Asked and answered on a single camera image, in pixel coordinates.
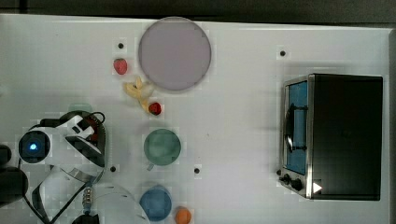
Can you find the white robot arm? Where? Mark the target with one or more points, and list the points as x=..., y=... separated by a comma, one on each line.
x=64, y=167

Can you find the green mug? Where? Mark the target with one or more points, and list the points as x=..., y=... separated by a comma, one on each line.
x=161, y=147

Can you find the blue cup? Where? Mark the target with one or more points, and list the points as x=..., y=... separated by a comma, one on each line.
x=156, y=202

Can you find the orange toy fruit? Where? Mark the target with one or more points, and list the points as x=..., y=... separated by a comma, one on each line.
x=183, y=216

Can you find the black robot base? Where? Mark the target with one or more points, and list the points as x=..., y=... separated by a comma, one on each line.
x=13, y=181

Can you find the silver toaster oven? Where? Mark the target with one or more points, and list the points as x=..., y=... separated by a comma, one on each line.
x=331, y=138

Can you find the red ketchup bottle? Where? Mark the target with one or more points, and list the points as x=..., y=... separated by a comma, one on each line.
x=94, y=125

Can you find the grey round plate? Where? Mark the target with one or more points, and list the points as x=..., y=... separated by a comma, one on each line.
x=174, y=53

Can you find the peeled toy banana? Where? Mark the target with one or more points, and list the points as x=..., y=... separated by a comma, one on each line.
x=139, y=90

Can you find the red toy strawberry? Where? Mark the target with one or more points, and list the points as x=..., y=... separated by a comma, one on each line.
x=155, y=109

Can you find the pink toy strawberry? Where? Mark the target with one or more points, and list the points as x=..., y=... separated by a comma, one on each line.
x=120, y=66

